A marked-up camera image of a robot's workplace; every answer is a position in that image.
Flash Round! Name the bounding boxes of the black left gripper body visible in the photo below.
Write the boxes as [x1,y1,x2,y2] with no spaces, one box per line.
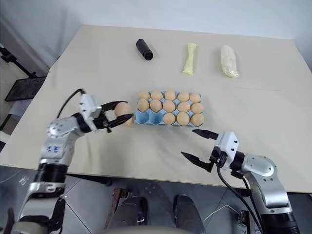
[93,108,113,134]

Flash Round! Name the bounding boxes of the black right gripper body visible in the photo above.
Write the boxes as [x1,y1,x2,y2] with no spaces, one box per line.
[209,145,228,169]

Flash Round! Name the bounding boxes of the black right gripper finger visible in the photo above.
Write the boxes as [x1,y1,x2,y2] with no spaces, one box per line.
[180,151,213,173]
[192,129,219,140]

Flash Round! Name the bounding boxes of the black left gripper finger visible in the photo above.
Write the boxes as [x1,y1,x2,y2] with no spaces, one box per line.
[100,100,129,113]
[107,113,135,128]

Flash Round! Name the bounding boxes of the light blue egg carton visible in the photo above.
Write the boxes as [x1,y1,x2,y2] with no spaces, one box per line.
[133,90,206,128]

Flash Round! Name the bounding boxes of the dark rounded shape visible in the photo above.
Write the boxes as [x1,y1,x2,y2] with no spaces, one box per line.
[114,196,149,234]
[173,194,206,234]

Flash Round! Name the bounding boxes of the black bag roll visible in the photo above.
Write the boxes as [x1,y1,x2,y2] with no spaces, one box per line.
[136,38,154,61]

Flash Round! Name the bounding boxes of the cream white bag roll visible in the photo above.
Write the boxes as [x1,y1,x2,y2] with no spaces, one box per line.
[220,44,241,78]

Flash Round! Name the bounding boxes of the pale yellow bag roll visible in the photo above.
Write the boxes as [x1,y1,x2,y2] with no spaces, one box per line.
[182,42,198,76]

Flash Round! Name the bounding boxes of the black metal stand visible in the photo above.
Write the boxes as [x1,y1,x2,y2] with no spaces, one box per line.
[0,45,47,102]

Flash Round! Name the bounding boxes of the rusty metal bar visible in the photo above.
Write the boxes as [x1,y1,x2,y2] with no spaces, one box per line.
[104,187,130,230]

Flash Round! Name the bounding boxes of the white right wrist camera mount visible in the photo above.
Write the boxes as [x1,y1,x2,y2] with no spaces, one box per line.
[214,131,240,169]

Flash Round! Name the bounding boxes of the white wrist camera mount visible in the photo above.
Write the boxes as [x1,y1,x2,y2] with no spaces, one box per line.
[214,131,240,169]
[78,94,103,131]

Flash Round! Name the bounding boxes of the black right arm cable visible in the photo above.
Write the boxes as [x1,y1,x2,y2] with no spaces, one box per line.
[216,165,265,234]

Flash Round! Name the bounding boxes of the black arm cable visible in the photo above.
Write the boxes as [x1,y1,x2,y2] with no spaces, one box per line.
[216,165,265,234]
[57,88,86,118]

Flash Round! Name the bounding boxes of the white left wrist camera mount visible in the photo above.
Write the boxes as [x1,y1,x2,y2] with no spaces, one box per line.
[78,94,103,131]

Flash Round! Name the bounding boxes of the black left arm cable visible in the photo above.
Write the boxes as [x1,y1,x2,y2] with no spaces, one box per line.
[57,88,86,118]

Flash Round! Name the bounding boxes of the thin white floor cable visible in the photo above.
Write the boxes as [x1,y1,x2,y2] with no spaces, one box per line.
[206,204,245,221]

